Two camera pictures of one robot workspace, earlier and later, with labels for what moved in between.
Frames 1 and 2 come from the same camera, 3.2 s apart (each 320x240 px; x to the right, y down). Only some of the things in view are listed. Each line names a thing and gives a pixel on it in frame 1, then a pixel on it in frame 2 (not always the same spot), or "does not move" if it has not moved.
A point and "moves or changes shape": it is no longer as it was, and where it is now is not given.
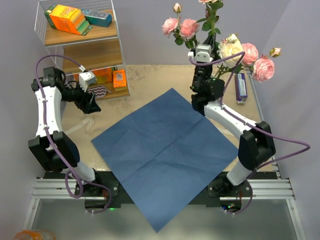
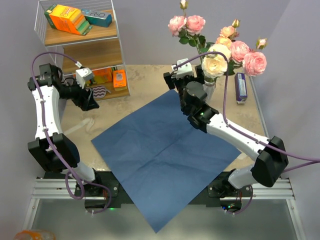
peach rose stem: [209, 23] -> [228, 34]
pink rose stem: [184, 30] moves or changes shape
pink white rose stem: [223, 69] -> [214, 65]
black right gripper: [210, 41] -> [173, 81]
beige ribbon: [88, 122] does not move
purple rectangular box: [241, 92] does not move
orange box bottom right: [119, 78] does not move
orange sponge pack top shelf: [68, 19] does not move
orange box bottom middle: [103, 75] does not move
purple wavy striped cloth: [100, 91] does not move
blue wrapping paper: [165, 155] does not move
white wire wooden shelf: [80, 36] does not move
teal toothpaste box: [98, 18] does not move
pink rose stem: [263, 69] -> [254, 62]
